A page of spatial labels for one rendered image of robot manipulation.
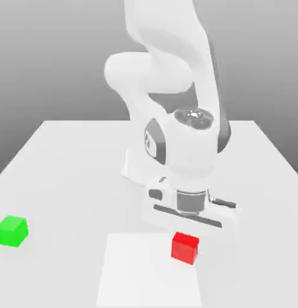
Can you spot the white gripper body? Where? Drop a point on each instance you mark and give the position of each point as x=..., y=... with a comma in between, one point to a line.
x=163, y=216

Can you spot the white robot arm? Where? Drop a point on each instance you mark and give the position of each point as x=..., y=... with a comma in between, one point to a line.
x=177, y=72

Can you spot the small red cube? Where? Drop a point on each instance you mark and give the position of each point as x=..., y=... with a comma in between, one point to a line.
x=183, y=249

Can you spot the small green cube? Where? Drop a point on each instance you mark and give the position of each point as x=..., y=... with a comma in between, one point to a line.
x=11, y=231

